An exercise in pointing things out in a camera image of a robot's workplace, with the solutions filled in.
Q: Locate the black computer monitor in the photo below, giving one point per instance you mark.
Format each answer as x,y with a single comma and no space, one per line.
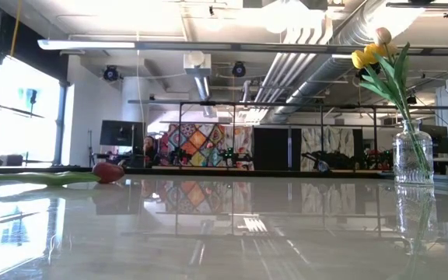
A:
442,140
122,134

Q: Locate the silver ventilation duct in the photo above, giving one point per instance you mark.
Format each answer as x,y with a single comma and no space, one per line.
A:
325,70

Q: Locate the person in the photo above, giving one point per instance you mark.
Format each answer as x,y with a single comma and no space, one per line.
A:
150,149

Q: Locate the clear glass vase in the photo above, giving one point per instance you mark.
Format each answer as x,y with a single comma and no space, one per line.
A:
407,163

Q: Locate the dark red artificial tulip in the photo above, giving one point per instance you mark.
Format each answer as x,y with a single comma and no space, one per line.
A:
107,172

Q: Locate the white ceiling unit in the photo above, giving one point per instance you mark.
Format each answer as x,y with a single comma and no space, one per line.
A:
197,64

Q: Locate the black aluminium table frame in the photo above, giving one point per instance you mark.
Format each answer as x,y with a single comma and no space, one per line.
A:
247,173

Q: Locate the white leaf-pattern curtain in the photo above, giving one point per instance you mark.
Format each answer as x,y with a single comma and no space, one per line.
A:
325,142

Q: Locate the black metal rack frame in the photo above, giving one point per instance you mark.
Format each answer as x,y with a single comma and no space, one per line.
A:
270,104

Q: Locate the yellow artificial tulip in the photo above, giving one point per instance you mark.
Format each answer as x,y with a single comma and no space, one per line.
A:
375,50
359,59

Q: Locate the black partition panel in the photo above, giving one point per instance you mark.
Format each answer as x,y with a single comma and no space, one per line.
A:
274,148

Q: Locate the colourful patchwork quilt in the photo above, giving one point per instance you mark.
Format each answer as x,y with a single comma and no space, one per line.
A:
193,134

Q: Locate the long white light bar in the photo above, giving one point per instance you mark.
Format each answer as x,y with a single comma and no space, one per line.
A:
92,44

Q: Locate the white glossy table mat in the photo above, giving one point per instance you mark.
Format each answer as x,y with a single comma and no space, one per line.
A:
208,253

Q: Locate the black background robot arm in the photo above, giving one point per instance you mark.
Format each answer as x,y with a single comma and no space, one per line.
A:
319,161
179,156
235,156

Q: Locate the black round ceiling spotlight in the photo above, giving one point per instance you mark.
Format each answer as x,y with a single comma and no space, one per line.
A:
239,69
110,73

